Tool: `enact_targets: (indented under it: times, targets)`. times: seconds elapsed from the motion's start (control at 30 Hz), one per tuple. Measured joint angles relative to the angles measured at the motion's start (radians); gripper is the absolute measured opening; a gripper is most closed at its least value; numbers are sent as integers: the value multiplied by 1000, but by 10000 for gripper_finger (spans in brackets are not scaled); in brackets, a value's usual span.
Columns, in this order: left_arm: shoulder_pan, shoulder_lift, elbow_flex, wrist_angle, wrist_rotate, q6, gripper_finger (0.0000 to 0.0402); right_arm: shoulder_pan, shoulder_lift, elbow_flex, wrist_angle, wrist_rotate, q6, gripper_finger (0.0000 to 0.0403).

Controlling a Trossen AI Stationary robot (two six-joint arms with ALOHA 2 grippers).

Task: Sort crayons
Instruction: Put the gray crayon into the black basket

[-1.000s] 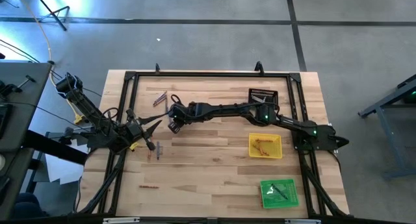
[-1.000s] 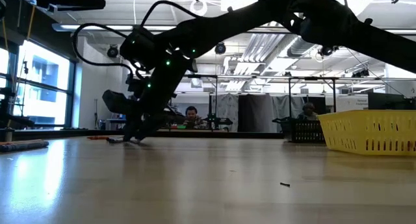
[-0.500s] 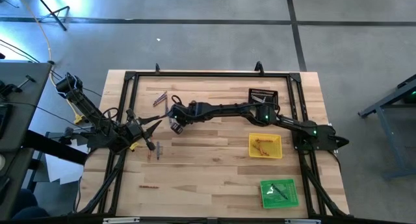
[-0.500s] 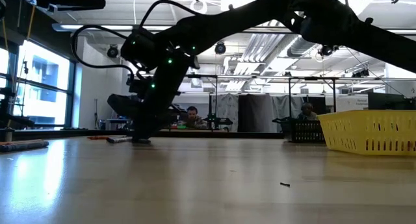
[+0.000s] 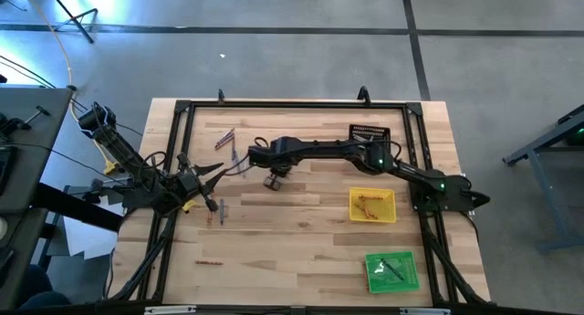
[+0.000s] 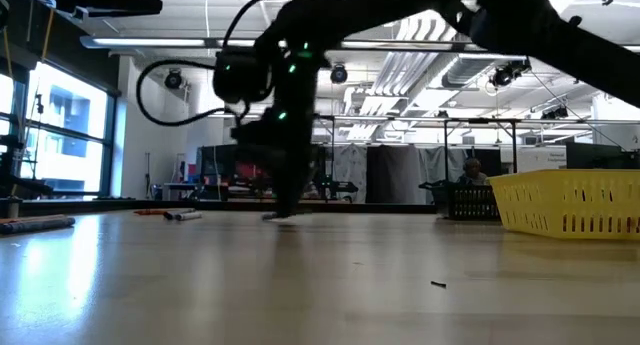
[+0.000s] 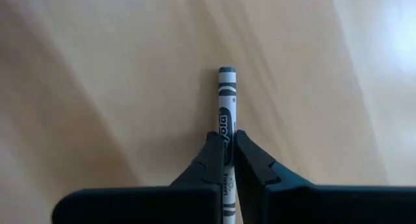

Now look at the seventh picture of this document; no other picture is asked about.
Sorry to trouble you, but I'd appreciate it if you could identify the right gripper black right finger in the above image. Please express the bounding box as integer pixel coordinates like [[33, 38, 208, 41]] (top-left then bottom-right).
[[233, 129, 416, 224]]

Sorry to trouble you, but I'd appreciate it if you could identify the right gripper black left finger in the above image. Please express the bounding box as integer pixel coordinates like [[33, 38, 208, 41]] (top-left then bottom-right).
[[51, 131, 226, 224]]

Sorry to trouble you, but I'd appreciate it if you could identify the grey crayon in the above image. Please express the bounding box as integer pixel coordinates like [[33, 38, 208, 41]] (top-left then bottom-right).
[[217, 66, 238, 224]]

